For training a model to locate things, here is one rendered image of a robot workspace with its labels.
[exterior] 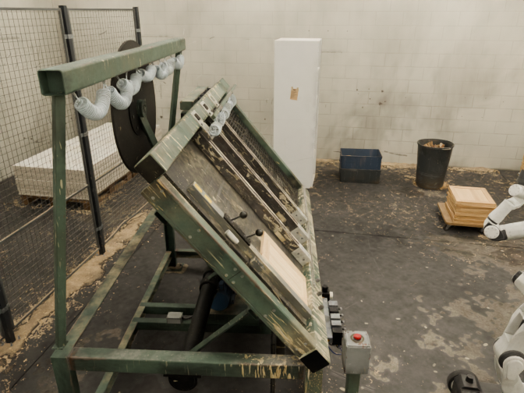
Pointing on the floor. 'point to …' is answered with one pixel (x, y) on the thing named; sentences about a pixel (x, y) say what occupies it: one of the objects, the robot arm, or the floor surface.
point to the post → (352, 383)
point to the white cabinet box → (297, 104)
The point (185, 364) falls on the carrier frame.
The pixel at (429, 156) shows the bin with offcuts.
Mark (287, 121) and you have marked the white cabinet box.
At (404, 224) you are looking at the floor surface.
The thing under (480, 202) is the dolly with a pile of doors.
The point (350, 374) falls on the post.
